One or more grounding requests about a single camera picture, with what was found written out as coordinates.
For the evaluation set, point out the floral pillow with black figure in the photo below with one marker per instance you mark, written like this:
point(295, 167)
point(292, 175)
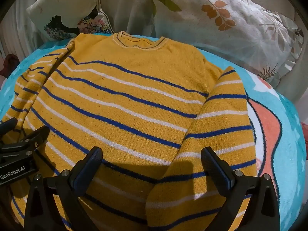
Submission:
point(60, 4)

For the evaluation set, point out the turquoise printed blanket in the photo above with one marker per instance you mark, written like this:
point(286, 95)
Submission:
point(284, 115)

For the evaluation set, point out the white cloth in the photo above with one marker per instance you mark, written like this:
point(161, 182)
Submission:
point(130, 9)

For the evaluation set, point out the red and white object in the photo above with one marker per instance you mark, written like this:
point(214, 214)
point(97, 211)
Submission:
point(305, 134)

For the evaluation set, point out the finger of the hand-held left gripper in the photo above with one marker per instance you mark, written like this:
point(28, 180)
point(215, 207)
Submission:
point(8, 126)
point(36, 134)

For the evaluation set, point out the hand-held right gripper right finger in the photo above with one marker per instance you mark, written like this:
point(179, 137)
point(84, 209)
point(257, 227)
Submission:
point(216, 170)

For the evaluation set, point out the dark red cloth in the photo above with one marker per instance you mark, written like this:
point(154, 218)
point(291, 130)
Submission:
point(10, 62)

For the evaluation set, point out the white leaf print pillow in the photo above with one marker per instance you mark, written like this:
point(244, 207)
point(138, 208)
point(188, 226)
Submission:
point(216, 41)

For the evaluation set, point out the yellow striped sweater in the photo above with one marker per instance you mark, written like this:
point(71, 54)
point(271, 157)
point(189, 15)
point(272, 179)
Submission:
point(132, 101)

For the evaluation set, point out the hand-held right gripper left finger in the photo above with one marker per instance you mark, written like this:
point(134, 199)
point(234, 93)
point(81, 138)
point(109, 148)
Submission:
point(90, 166)

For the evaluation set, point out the white ribbed curtain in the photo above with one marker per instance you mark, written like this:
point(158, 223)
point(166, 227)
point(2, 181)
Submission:
point(16, 36)

